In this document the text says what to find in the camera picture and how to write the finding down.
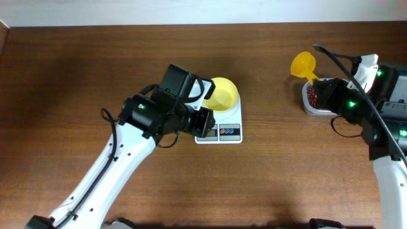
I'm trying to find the yellow plastic measuring scoop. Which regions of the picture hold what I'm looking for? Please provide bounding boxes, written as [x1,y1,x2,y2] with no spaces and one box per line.
[290,52,319,85]

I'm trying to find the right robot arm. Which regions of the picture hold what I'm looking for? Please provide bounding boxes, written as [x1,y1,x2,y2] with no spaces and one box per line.
[313,62,406,228]

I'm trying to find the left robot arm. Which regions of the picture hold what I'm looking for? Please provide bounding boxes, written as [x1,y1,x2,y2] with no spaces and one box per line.
[26,64,216,228]

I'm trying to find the white digital kitchen scale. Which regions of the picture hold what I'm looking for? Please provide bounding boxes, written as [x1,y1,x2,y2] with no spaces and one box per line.
[195,81,243,144]

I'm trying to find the pale yellow plastic bowl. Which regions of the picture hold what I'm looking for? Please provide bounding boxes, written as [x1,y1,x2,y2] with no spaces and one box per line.
[203,77,238,112]

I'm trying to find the red adzuki beans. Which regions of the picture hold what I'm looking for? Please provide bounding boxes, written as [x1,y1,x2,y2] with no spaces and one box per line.
[307,86,322,110]

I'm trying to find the clear plastic food container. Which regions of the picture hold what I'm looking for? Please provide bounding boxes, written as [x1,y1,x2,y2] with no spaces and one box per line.
[302,82,336,116]

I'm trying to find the right black cable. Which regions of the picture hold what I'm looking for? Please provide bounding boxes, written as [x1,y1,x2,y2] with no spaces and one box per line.
[312,43,407,166]

